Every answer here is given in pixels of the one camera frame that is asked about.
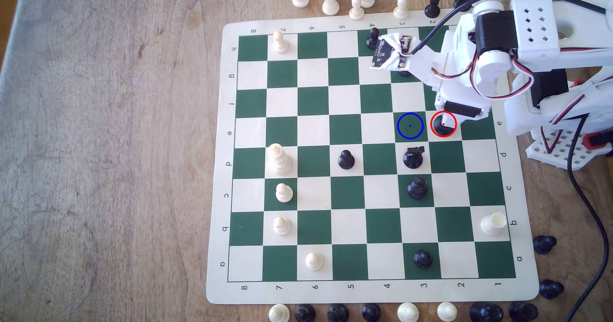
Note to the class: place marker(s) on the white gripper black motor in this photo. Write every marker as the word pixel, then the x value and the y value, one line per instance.
pixel 462 109

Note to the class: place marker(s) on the black bishop chess piece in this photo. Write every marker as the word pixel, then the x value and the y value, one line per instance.
pixel 443 130
pixel 417 189

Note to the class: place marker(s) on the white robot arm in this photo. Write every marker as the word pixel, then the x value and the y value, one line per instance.
pixel 536 29

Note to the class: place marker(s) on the green white chess mat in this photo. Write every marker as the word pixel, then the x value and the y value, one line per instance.
pixel 311 135

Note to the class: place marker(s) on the tall white chess piece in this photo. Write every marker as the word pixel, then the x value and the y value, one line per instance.
pixel 278 161

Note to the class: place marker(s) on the black knight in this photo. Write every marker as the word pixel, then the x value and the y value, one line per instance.
pixel 413 159

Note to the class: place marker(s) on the white pawn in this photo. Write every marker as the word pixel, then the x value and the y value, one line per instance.
pixel 284 194
pixel 401 9
pixel 356 9
pixel 280 43
pixel 281 226
pixel 314 262

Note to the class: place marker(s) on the red black clamp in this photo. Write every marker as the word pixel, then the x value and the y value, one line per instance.
pixel 594 140

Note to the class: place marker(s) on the taped black camera board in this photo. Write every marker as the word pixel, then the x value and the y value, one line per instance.
pixel 385 53

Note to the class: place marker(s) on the white perforated base plate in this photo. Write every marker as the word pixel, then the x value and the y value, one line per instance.
pixel 586 160

